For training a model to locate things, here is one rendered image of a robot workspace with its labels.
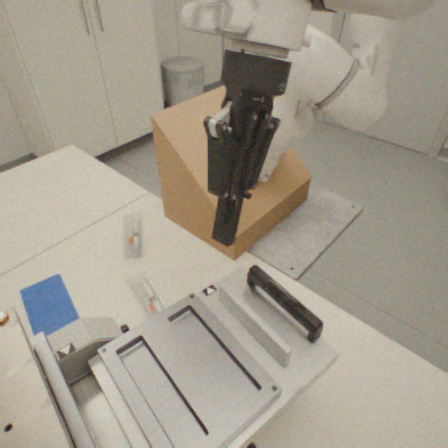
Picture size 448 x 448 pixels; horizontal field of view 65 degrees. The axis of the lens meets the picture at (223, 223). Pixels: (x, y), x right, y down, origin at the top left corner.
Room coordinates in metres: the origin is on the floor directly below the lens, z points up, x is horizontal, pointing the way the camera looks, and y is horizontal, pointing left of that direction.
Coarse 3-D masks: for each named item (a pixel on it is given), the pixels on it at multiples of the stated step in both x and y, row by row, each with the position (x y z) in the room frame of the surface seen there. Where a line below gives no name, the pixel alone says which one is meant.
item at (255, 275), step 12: (252, 276) 0.38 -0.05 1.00; (264, 276) 0.38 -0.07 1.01; (264, 288) 0.36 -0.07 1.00; (276, 288) 0.35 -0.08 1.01; (276, 300) 0.34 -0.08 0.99; (288, 300) 0.33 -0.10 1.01; (288, 312) 0.32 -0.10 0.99; (300, 312) 0.31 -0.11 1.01; (312, 324) 0.29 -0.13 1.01; (312, 336) 0.28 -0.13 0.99
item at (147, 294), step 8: (144, 272) 0.59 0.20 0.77; (128, 280) 0.56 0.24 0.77; (136, 280) 0.56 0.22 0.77; (144, 280) 0.57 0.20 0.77; (136, 288) 0.54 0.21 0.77; (144, 288) 0.54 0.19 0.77; (152, 288) 0.54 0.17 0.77; (136, 296) 0.52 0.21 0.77; (144, 296) 0.52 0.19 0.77; (152, 296) 0.52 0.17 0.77; (160, 296) 0.52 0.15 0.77; (144, 304) 0.49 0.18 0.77; (152, 304) 0.49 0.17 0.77; (160, 304) 0.49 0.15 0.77; (152, 312) 0.47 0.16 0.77
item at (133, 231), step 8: (128, 216) 0.81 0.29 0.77; (136, 216) 0.81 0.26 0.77; (128, 224) 0.78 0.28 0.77; (136, 224) 0.78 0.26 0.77; (128, 232) 0.74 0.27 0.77; (136, 232) 0.74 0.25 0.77; (128, 240) 0.71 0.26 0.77; (136, 240) 0.71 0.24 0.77; (128, 248) 0.68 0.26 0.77; (136, 248) 0.68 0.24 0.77
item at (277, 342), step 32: (224, 288) 0.35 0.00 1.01; (256, 288) 0.38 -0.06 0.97; (224, 320) 0.32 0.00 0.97; (256, 320) 0.29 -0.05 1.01; (288, 320) 0.32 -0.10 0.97; (256, 352) 0.26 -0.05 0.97; (288, 352) 0.24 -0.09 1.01; (320, 352) 0.26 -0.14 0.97; (288, 384) 0.22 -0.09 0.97; (128, 416) 0.18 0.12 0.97
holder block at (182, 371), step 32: (160, 320) 0.30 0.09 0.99; (192, 320) 0.31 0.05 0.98; (128, 352) 0.26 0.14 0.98; (160, 352) 0.25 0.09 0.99; (192, 352) 0.25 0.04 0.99; (224, 352) 0.26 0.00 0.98; (128, 384) 0.21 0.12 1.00; (160, 384) 0.21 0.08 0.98; (192, 384) 0.21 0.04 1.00; (224, 384) 0.21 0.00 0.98; (256, 384) 0.21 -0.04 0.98; (160, 416) 0.17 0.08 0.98; (192, 416) 0.17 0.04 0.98; (224, 416) 0.17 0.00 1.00; (256, 416) 0.17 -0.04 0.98
